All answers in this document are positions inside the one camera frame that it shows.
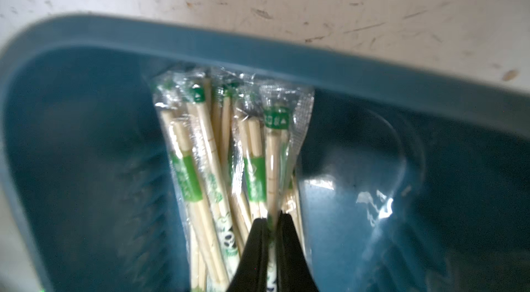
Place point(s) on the teal plastic storage box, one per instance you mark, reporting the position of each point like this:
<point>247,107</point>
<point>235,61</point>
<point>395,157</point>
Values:
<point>410,179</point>

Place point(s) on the wrapped chopsticks in box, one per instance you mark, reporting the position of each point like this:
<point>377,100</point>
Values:
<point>195,108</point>

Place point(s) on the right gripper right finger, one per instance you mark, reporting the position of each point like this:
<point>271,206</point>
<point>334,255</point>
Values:
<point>293,271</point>

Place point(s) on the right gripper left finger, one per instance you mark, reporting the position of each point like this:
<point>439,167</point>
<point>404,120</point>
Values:
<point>251,273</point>

